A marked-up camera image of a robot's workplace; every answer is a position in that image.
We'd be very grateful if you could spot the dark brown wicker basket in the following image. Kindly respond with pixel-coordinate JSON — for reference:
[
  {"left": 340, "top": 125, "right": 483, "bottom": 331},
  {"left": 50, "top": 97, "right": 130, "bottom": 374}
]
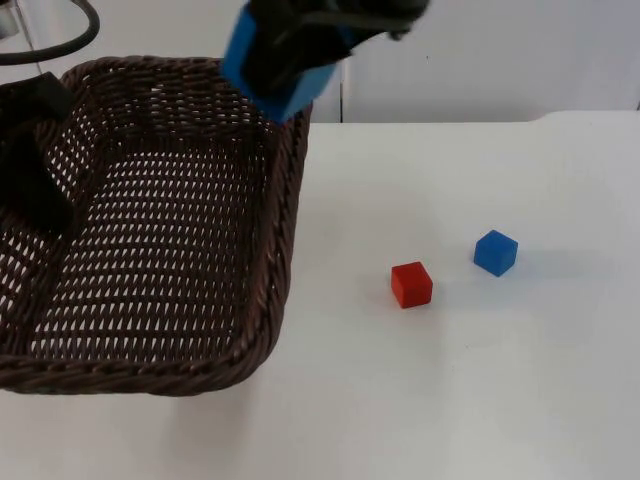
[{"left": 0, "top": 55, "right": 315, "bottom": 399}]

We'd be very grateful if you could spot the black cable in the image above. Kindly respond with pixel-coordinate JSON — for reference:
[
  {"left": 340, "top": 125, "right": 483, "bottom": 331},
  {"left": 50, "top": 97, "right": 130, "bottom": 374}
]
[{"left": 0, "top": 0, "right": 102, "bottom": 67}]

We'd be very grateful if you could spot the small red cube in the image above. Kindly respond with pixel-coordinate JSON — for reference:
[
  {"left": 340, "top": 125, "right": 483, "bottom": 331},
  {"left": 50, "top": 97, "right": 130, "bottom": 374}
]
[{"left": 390, "top": 260, "right": 434, "bottom": 310}]

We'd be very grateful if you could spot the small blue cube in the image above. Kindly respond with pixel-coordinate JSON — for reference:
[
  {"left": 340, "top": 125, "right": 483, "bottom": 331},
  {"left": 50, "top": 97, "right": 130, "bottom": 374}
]
[{"left": 473, "top": 229, "right": 520, "bottom": 278}]

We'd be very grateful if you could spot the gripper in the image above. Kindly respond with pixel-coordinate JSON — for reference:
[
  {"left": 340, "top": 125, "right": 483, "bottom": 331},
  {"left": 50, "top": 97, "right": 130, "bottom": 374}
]
[{"left": 248, "top": 0, "right": 432, "bottom": 97}]

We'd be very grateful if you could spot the large blue block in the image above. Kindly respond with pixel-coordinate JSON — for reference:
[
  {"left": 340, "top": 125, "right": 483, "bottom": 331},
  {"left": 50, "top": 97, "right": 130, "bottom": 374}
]
[{"left": 219, "top": 4, "right": 339, "bottom": 126}]

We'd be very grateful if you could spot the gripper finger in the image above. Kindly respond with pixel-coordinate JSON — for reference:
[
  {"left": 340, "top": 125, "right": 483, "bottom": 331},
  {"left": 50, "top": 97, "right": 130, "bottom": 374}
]
[
  {"left": 0, "top": 118, "right": 77, "bottom": 235},
  {"left": 0, "top": 71, "right": 72, "bottom": 123}
]

